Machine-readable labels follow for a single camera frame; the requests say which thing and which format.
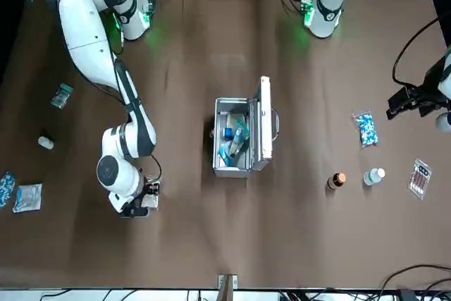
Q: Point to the bag of blue white capsules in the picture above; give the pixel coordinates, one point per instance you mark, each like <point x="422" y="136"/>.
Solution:
<point x="6" y="188"/>
<point x="366" y="130"/>

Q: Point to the small white pill bottle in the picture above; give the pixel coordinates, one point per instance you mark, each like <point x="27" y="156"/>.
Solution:
<point x="46" y="142"/>

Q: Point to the brown bottle orange cap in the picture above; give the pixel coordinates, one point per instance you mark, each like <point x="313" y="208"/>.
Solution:
<point x="335" y="181"/>

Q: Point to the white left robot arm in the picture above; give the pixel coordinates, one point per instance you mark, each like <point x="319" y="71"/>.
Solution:
<point x="326" y="8"/>

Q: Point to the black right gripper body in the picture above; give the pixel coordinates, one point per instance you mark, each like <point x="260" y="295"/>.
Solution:
<point x="141" y="195"/>

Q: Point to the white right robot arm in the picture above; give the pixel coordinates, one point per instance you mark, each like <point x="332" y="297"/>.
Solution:
<point x="88" y="33"/>

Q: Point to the beige packet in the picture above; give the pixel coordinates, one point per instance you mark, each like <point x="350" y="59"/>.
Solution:
<point x="233" y="119"/>

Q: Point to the small bottle blue label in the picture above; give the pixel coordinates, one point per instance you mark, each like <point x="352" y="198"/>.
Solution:
<point x="228" y="132"/>

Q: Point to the translucent white plastic bottle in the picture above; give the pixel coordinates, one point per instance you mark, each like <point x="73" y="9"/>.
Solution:
<point x="373" y="177"/>

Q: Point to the white gauze packet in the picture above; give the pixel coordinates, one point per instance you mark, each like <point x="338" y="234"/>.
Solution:
<point x="151" y="202"/>

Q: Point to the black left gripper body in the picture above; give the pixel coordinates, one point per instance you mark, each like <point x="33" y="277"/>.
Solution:
<point x="430" y="93"/>

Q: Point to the blue cotton swab packet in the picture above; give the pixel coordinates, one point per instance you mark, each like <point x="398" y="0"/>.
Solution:
<point x="239" y="135"/>

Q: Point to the aluminium medicine case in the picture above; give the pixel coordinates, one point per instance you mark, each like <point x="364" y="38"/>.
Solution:
<point x="262" y="121"/>

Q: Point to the clear bag of vials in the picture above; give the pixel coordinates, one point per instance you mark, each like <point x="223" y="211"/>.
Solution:
<point x="420" y="178"/>

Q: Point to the green blister packet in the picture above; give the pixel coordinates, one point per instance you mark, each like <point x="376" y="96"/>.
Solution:
<point x="61" y="96"/>

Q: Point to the white blue soft packet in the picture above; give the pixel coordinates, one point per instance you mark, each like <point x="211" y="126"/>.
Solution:
<point x="28" y="198"/>

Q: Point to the aluminium frame post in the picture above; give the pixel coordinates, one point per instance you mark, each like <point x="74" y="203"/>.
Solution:
<point x="227" y="287"/>

